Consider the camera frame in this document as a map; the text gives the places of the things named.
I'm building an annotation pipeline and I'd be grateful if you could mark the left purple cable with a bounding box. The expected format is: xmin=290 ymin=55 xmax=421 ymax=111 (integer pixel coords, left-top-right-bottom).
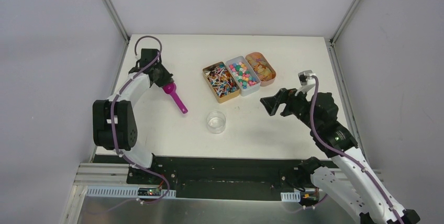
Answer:
xmin=86 ymin=35 xmax=171 ymax=205

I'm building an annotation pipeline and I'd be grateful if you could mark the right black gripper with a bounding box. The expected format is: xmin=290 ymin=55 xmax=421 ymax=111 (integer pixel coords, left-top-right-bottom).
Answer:
xmin=260 ymin=84 xmax=319 ymax=131

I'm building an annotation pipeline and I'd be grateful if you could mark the white tin of candies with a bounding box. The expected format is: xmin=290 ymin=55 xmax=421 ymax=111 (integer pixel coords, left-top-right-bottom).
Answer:
xmin=225 ymin=56 xmax=261 ymax=96

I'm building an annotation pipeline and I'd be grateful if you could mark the magenta plastic scoop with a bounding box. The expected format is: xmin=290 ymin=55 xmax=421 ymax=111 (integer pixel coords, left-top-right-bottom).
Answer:
xmin=162 ymin=82 xmax=188 ymax=114

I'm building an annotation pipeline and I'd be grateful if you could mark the right white cable duct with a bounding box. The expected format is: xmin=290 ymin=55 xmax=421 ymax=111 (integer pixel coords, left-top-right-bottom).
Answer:
xmin=280 ymin=191 xmax=301 ymax=203

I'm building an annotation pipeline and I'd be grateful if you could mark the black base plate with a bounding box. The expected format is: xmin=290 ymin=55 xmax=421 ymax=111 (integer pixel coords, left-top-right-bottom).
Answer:
xmin=126 ymin=153 xmax=342 ymax=203

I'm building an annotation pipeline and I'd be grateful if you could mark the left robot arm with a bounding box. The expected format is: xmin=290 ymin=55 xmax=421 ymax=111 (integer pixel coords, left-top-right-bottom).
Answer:
xmin=92 ymin=49 xmax=173 ymax=185

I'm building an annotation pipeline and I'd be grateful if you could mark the left white cable duct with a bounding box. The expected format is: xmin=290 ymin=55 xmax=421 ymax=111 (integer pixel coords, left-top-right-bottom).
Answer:
xmin=86 ymin=186 xmax=176 ymax=199

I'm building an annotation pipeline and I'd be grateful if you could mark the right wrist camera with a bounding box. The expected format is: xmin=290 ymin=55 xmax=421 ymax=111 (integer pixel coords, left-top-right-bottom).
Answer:
xmin=295 ymin=70 xmax=316 ymax=96

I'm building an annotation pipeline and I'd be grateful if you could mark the white cable duct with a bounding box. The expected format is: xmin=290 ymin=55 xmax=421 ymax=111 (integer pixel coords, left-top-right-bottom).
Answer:
xmin=86 ymin=186 xmax=176 ymax=199
xmin=280 ymin=191 xmax=301 ymax=203

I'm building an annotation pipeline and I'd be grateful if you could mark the clear plastic cup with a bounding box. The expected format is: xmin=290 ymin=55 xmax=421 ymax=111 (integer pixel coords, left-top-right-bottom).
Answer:
xmin=207 ymin=111 xmax=226 ymax=134

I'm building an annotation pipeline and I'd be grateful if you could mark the pink tin of gummies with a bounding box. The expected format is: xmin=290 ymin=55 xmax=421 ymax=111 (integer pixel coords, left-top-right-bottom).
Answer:
xmin=245 ymin=52 xmax=276 ymax=86

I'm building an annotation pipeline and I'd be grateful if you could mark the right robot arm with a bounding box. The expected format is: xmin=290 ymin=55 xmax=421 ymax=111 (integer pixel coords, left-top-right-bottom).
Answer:
xmin=260 ymin=88 xmax=420 ymax=223

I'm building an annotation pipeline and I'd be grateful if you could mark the gold tin of lollipops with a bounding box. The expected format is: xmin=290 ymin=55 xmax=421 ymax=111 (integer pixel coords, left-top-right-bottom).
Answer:
xmin=202 ymin=62 xmax=240 ymax=104

